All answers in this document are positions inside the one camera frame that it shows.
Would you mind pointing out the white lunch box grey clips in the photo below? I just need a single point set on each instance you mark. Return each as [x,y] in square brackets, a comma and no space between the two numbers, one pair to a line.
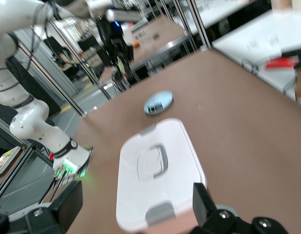
[179,158]

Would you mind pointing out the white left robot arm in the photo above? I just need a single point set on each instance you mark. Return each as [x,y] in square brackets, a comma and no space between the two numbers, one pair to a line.
[31,117]

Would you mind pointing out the aluminium frame post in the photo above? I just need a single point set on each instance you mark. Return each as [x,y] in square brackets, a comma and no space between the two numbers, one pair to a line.
[198,24]

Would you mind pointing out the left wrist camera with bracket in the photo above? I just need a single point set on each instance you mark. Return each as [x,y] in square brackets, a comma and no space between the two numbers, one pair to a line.
[123,14]

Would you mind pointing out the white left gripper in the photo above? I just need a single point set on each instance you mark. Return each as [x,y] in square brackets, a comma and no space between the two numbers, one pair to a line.
[109,31]

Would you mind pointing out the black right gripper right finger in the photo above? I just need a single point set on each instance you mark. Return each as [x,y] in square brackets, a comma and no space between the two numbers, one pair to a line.
[213,221]

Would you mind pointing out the white work table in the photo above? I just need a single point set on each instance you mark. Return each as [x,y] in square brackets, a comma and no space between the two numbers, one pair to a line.
[262,41]

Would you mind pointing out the light blue round plate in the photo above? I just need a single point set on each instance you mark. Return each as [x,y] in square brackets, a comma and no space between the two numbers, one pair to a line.
[162,97]

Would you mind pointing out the red flat object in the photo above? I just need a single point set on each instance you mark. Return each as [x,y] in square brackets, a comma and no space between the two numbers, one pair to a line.
[280,63]

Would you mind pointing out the colourful book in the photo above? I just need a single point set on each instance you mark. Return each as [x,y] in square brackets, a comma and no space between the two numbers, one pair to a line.
[4,161]

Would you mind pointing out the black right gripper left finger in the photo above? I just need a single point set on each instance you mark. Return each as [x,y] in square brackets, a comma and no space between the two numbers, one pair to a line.
[55,219]

